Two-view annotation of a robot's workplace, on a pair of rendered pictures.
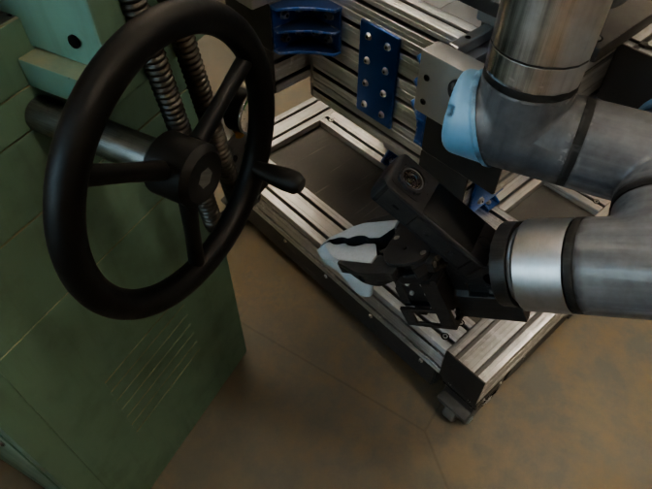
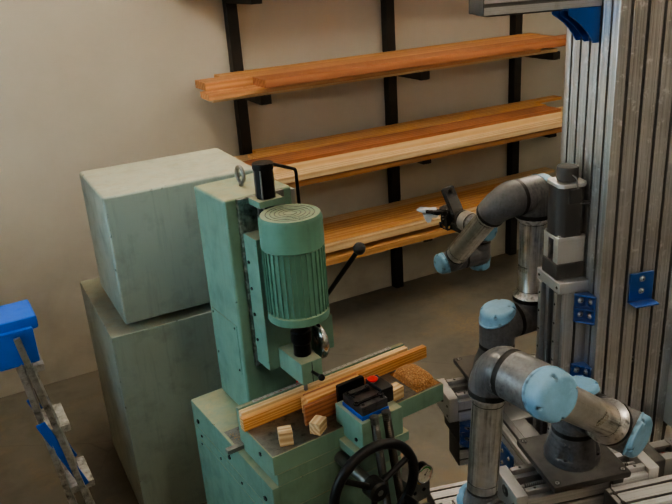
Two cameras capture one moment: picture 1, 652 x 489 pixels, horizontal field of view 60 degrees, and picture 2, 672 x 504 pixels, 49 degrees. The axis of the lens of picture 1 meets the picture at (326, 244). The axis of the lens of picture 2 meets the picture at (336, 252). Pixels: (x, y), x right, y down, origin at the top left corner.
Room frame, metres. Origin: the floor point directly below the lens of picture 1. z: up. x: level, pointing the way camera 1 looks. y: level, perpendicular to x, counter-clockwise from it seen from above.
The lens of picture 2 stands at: (-1.05, -0.64, 2.13)
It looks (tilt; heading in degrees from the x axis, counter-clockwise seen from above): 21 degrees down; 30
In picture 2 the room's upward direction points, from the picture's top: 4 degrees counter-clockwise
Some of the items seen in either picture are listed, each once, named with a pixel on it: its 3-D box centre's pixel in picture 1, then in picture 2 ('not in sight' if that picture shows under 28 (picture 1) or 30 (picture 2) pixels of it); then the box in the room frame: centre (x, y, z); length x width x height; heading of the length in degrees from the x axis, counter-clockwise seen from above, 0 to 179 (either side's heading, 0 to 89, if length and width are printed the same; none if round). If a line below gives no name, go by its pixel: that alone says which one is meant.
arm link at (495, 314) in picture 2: not in sight; (498, 323); (1.10, 0.02, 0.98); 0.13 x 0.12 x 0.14; 146
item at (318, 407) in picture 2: not in sight; (339, 401); (0.55, 0.32, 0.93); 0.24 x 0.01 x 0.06; 152
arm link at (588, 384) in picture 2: not in sight; (577, 404); (0.72, -0.32, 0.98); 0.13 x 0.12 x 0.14; 65
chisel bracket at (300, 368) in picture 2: not in sight; (301, 364); (0.55, 0.45, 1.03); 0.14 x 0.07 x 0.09; 62
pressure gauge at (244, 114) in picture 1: (242, 114); (421, 474); (0.67, 0.12, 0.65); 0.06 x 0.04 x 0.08; 152
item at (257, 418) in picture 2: not in sight; (339, 385); (0.65, 0.37, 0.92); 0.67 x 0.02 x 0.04; 152
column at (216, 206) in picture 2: not in sight; (253, 294); (0.68, 0.69, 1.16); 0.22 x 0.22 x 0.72; 62
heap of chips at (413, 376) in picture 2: not in sight; (414, 373); (0.80, 0.19, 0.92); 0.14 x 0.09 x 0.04; 62
